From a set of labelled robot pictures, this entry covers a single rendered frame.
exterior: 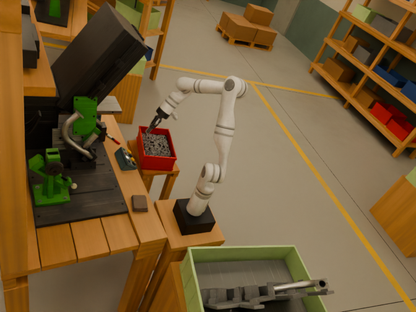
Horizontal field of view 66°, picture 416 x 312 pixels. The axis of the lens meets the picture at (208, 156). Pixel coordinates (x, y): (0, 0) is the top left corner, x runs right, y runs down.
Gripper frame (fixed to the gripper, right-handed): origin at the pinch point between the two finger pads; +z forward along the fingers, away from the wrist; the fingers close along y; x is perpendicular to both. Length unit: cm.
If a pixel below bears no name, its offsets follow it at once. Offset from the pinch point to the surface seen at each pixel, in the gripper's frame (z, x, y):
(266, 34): -189, 153, -598
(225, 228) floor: 53, 122, -77
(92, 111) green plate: 9.9, -28.6, 1.2
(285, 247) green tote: -3, 90, 35
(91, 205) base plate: 41.2, -2.1, 26.4
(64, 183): 39, -19, 26
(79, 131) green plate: 22.3, -27.7, 3.0
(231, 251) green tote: 14, 64, 41
